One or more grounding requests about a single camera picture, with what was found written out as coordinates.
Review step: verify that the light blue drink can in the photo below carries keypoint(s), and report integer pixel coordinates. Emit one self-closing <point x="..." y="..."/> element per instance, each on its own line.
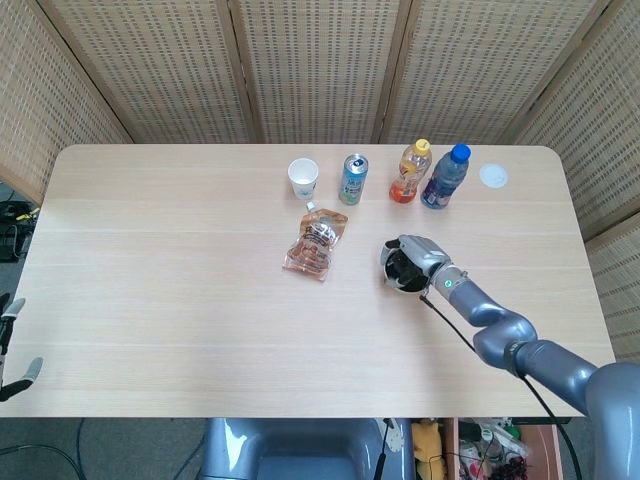
<point x="352" y="182"/>

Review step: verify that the orange drink bottle yellow cap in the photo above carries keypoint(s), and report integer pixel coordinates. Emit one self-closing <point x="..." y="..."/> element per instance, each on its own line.
<point x="410" y="175"/>

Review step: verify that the brown spouted drink pouch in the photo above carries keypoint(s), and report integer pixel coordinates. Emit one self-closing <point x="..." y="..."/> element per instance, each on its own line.
<point x="315" y="240"/>

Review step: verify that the brown wooden box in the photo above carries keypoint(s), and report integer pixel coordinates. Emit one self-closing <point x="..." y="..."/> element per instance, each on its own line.
<point x="537" y="450"/>

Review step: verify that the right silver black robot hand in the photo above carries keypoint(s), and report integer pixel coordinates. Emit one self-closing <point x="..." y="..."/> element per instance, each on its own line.
<point x="422" y="250"/>

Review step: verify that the clear bottle blue cap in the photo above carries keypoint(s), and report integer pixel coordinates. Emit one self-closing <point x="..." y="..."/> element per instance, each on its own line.
<point x="445" y="180"/>

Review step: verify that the white perforated bracket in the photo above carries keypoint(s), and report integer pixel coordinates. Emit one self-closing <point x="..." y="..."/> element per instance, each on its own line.
<point x="395" y="437"/>

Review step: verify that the paper cup of black coffee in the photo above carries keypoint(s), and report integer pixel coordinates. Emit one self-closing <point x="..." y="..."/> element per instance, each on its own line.
<point x="411" y="288"/>

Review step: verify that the yellow plush toy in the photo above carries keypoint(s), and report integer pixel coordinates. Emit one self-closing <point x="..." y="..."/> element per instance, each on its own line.
<point x="430" y="445"/>

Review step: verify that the grey robot base body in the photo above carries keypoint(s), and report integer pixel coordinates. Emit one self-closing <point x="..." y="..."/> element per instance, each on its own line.
<point x="300" y="450"/>

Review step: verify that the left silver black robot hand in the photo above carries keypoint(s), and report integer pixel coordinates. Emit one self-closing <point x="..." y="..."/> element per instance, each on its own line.
<point x="3" y="365"/>

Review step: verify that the white round cup lid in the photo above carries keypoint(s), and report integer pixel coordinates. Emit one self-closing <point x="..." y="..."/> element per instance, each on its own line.
<point x="494" y="175"/>

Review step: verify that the bamboo folding screen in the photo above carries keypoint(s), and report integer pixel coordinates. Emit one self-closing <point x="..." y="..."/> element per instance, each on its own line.
<point x="320" y="65"/>

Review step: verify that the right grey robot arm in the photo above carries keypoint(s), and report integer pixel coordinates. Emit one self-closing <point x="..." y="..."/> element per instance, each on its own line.
<point x="500" y="320"/>

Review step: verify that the empty white paper cup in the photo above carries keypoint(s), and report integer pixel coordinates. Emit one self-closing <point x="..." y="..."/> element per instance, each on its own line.
<point x="302" y="175"/>

